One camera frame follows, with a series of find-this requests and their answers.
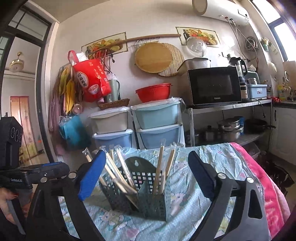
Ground wicker basket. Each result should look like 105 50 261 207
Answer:
98 98 130 110

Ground fruit wall picture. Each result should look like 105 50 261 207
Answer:
81 32 128 57

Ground teal hanging bag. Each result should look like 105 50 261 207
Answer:
59 115 91 150

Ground small steel pot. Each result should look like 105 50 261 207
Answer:
201 125 217 142

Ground ceiling lamp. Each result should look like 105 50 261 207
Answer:
9 51 25 73

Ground round wooden board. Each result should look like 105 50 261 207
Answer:
134 42 173 73

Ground long wooden rolling pin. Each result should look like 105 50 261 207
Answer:
89 33 182 55

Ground red shopping bag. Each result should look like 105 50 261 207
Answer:
68 50 111 102

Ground dark green perforated utensil holder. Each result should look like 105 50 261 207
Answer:
99 157 171 221

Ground light blue plastic box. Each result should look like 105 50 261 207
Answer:
247 84 267 99

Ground electric kettle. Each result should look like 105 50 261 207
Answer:
229 57 248 78

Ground floral light blue tablecloth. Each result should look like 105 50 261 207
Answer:
58 143 265 241

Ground person's left hand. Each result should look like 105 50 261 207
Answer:
0 188 19 224

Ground teal top right drawer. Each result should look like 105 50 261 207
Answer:
130 97 181 130

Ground metal shelf rack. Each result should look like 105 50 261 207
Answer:
185 99 273 147

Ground white water heater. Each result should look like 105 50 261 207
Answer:
192 0 250 26

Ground white top storage drawer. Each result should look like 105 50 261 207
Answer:
89 106 130 134

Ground white kitchen cabinet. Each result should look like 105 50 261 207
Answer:
270 107 295 165

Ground blue lower right drawer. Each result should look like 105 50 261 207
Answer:
136 124 185 149

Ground bamboo chopsticks pair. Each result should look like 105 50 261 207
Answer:
159 142 177 194
115 147 136 190
152 138 166 195
99 146 137 194

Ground black microwave oven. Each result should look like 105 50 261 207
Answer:
178 67 242 106

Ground pink blanket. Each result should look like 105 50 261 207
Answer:
230 143 290 238

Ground stacked steel pots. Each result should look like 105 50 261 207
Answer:
217 117 244 142

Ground blue drawer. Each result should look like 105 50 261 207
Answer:
136 124 185 149
92 129 133 150

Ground blue lower left drawer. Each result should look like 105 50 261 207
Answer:
92 129 133 150

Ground round woven mat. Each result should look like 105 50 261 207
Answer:
158 43 185 77

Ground red plastic basin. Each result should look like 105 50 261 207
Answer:
135 83 171 103

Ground black frying pan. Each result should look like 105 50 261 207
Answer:
244 118 276 134

